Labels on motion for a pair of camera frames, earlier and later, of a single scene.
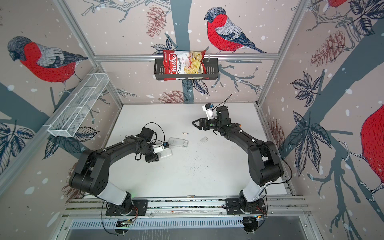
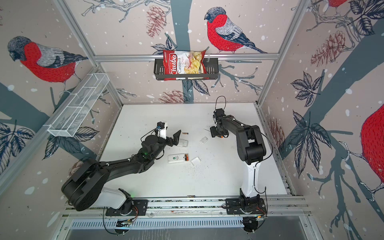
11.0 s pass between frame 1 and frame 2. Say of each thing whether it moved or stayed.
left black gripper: moved
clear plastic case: stayed
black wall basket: stayed
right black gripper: moved
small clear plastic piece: stayed
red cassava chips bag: stayed
